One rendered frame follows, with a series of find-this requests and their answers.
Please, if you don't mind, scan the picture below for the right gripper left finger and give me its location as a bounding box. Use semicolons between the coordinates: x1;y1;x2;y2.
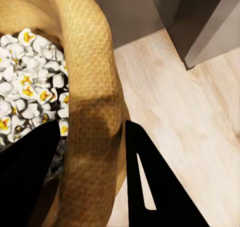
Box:
0;119;61;227

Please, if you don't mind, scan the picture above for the popcorn bag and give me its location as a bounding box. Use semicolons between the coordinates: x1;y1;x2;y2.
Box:
0;0;131;227

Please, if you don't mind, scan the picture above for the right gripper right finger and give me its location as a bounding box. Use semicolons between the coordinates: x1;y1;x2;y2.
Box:
125;120;210;227

